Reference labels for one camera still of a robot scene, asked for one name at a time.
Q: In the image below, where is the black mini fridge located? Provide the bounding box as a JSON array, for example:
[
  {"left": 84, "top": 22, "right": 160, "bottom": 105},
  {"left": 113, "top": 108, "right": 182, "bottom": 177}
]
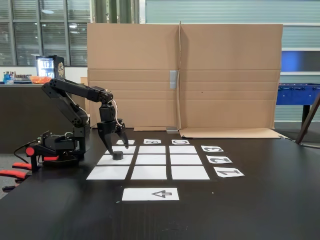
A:
[{"left": 35, "top": 54, "right": 67, "bottom": 84}]

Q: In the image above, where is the brown counter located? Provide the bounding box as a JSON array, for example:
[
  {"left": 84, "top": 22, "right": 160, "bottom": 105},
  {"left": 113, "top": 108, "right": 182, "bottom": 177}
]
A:
[{"left": 0, "top": 83, "right": 86, "bottom": 154}]

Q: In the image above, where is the tan cardboard panel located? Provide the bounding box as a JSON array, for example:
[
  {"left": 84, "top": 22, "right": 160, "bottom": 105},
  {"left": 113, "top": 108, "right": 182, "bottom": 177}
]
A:
[{"left": 70, "top": 76, "right": 89, "bottom": 114}]

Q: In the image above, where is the paper sheet with arrow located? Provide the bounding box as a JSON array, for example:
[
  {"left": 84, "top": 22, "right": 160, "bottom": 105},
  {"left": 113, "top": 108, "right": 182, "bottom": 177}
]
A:
[{"left": 121, "top": 187, "right": 181, "bottom": 202}]

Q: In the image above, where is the orange bag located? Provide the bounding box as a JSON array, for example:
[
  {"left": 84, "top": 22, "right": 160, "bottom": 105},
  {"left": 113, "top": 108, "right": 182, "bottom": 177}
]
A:
[{"left": 27, "top": 75, "right": 55, "bottom": 85}]

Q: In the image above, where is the black cable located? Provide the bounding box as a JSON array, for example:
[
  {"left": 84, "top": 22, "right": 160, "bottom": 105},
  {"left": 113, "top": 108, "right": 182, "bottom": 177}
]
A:
[{"left": 13, "top": 140, "right": 39, "bottom": 161}]

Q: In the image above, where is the blue foosball table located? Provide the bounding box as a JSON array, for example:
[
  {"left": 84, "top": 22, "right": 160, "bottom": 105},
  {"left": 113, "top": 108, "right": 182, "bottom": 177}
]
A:
[{"left": 275, "top": 82, "right": 320, "bottom": 129}]

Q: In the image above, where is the paper sheet number 3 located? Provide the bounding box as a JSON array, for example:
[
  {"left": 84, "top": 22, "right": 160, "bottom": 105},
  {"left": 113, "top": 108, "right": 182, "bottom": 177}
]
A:
[{"left": 200, "top": 145, "right": 225, "bottom": 153}]

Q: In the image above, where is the paper sheet number 1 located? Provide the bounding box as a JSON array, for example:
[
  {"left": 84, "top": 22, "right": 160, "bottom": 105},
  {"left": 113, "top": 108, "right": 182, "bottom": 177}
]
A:
[{"left": 213, "top": 167, "right": 246, "bottom": 179}]

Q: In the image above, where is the large brown cardboard sheet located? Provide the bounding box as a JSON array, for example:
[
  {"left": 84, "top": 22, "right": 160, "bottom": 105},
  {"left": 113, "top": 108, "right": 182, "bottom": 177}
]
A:
[
  {"left": 87, "top": 22, "right": 181, "bottom": 132},
  {"left": 177, "top": 20, "right": 289, "bottom": 139}
]

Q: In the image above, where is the red black clamp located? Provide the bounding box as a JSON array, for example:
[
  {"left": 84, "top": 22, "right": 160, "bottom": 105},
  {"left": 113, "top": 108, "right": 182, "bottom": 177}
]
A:
[
  {"left": 25, "top": 145, "right": 61, "bottom": 174},
  {"left": 0, "top": 161, "right": 33, "bottom": 193}
]

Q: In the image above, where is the paper sheet number 2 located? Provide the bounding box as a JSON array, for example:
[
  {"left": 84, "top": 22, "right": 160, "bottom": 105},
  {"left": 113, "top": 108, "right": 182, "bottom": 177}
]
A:
[{"left": 206, "top": 155, "right": 234, "bottom": 165}]

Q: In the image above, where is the dark wooden stand leg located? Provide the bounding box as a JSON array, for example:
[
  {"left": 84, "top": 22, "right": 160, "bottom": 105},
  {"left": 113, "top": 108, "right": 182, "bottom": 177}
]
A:
[{"left": 295, "top": 93, "right": 320, "bottom": 146}]

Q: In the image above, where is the white paper grid square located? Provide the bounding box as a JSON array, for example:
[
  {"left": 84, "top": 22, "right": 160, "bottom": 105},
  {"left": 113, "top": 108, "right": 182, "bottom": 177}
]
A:
[
  {"left": 170, "top": 154, "right": 203, "bottom": 166},
  {"left": 137, "top": 145, "right": 167, "bottom": 155},
  {"left": 96, "top": 154, "right": 135, "bottom": 166},
  {"left": 104, "top": 145, "right": 137, "bottom": 155},
  {"left": 171, "top": 165, "right": 211, "bottom": 181},
  {"left": 134, "top": 154, "right": 167, "bottom": 166},
  {"left": 130, "top": 165, "right": 168, "bottom": 181},
  {"left": 168, "top": 145, "right": 199, "bottom": 155},
  {"left": 85, "top": 165, "right": 130, "bottom": 181}
]

